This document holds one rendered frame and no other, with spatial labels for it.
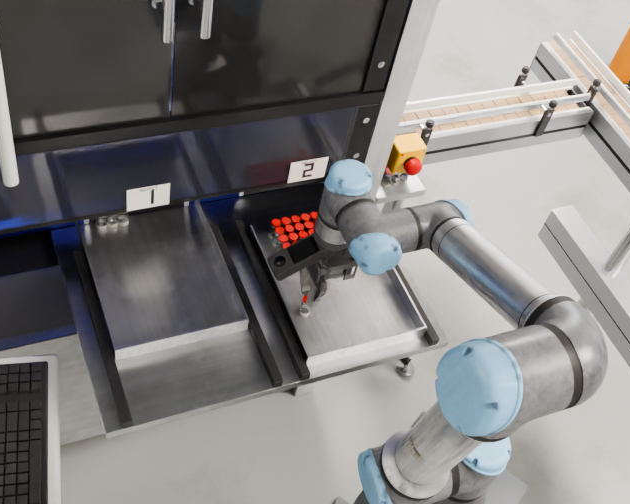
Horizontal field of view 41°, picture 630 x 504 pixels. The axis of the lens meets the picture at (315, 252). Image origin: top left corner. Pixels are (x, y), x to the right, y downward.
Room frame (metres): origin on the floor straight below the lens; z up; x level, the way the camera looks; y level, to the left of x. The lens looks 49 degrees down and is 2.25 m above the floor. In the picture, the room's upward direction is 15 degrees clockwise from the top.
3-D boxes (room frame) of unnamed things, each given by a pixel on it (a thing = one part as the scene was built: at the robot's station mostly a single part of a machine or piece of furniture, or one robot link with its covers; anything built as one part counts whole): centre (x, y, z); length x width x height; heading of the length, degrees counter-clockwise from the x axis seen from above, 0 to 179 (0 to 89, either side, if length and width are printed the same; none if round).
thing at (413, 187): (1.48, -0.12, 0.87); 0.14 x 0.13 x 0.02; 34
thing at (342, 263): (1.02, -0.03, 1.07); 0.09 x 0.08 x 0.12; 124
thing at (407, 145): (1.43, -0.13, 1.00); 0.08 x 0.07 x 0.07; 34
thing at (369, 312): (1.10, -0.05, 0.90); 0.34 x 0.26 x 0.04; 33
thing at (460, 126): (1.71, -0.29, 0.92); 0.69 x 0.15 x 0.16; 124
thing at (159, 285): (1.01, 0.29, 0.90); 0.34 x 0.26 x 0.04; 34
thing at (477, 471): (0.75, -0.35, 0.96); 0.13 x 0.12 x 0.14; 123
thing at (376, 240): (0.94, -0.09, 1.23); 0.11 x 0.11 x 0.08; 33
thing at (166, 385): (1.04, 0.11, 0.87); 0.70 x 0.48 x 0.02; 124
